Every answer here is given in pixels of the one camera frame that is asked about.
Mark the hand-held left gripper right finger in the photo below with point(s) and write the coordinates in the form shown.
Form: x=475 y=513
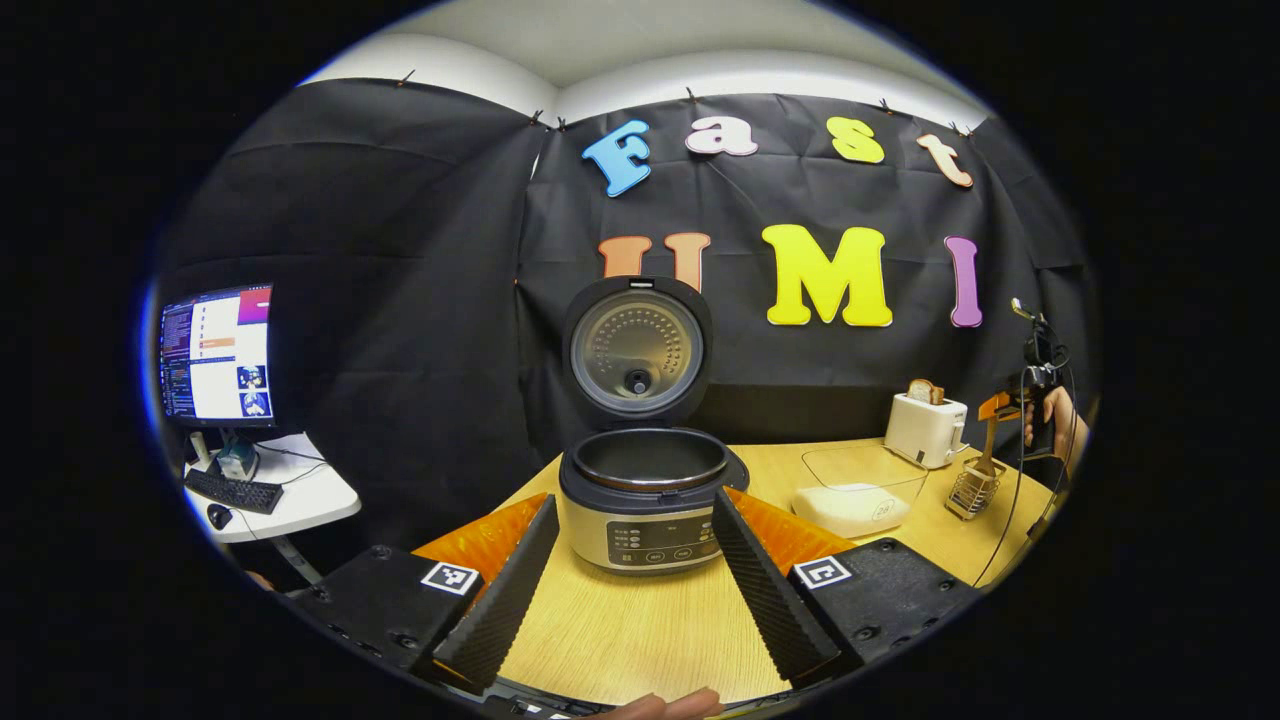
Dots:
x=765 y=590

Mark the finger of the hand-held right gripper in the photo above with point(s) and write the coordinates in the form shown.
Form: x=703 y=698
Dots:
x=998 y=405

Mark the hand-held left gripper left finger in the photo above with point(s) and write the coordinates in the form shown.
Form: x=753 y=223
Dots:
x=510 y=595

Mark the wooden spoon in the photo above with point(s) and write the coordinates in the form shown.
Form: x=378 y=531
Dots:
x=988 y=445

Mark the white rice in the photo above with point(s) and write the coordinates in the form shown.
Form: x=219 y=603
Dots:
x=850 y=510

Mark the grey rice cooker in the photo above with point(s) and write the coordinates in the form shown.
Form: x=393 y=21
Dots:
x=640 y=530

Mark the bread slice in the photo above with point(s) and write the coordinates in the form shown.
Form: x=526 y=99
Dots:
x=925 y=392

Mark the white toaster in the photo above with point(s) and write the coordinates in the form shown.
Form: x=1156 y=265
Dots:
x=920 y=430

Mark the clear glass container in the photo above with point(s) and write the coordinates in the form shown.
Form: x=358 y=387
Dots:
x=900 y=463

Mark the white side table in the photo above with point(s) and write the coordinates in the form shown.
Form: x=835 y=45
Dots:
x=310 y=500

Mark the black keyboard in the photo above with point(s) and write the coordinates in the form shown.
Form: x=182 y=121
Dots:
x=235 y=492

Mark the black computer mouse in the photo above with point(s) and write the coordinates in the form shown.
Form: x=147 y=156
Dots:
x=219 y=516

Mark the small teal desk item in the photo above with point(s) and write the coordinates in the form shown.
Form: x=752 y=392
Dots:
x=238 y=460

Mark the computer monitor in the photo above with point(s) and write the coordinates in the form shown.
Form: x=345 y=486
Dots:
x=215 y=355

